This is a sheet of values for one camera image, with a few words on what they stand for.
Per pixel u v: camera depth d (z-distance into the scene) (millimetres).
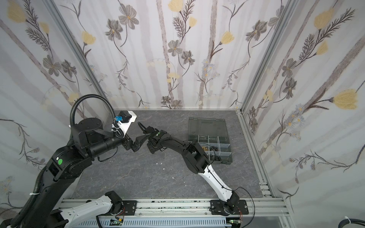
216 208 732
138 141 479
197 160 596
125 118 429
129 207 732
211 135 983
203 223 702
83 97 373
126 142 478
